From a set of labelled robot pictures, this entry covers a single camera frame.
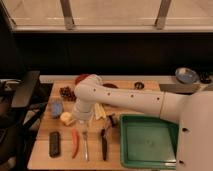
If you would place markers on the peeled banana toy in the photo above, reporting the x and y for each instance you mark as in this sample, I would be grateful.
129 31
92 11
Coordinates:
99 111

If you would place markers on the green plastic tray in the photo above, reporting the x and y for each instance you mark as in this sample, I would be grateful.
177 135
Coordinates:
147 142

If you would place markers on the purple bowl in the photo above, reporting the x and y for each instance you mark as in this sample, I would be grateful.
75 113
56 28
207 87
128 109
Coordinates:
109 85

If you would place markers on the black handled peeler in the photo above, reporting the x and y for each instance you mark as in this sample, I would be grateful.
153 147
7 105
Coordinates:
111 122

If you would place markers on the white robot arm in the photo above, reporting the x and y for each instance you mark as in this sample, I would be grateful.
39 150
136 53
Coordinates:
193 113

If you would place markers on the blue cup left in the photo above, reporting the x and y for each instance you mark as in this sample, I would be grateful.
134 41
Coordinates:
56 108

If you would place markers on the bunch of dark grapes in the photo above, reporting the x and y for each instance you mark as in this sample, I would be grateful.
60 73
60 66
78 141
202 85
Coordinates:
67 94

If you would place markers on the silver metal fork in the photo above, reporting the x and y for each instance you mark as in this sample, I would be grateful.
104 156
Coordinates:
85 138

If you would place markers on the grey metal bowl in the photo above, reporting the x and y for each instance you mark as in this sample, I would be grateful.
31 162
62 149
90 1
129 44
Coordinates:
186 75

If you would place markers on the black chair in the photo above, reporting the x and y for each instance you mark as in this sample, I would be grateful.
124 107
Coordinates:
13 129

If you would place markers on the yellow onion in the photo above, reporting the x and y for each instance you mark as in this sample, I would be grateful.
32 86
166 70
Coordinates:
67 119

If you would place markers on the small black round object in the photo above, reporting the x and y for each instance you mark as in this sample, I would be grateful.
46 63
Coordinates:
138 85

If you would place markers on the dark brown rectangular bar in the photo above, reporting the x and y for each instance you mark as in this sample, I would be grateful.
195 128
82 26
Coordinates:
54 144

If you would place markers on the orange bowl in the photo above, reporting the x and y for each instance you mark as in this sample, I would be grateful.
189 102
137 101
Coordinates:
80 78

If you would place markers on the wooden table board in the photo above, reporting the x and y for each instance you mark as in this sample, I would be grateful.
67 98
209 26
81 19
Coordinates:
40 159

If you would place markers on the black handled knife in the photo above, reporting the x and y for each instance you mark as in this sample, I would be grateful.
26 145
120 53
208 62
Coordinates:
104 144

